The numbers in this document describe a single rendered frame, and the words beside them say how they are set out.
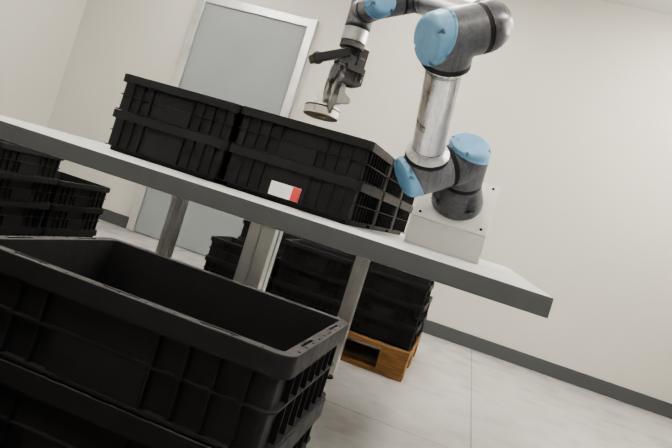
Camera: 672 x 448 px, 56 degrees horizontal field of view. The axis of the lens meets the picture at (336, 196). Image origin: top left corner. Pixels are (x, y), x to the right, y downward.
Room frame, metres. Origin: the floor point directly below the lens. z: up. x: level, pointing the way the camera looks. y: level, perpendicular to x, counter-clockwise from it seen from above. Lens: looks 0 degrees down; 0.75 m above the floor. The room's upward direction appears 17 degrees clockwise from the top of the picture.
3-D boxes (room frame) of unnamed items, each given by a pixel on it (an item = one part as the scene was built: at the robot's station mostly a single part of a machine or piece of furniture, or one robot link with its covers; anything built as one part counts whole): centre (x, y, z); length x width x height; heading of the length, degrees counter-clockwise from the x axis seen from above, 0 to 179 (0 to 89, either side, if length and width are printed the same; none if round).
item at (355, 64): (1.82, 0.08, 1.14); 0.09 x 0.08 x 0.12; 112
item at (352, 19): (1.81, 0.08, 1.30); 0.09 x 0.08 x 0.11; 20
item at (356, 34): (1.82, 0.09, 1.22); 0.08 x 0.08 x 0.05
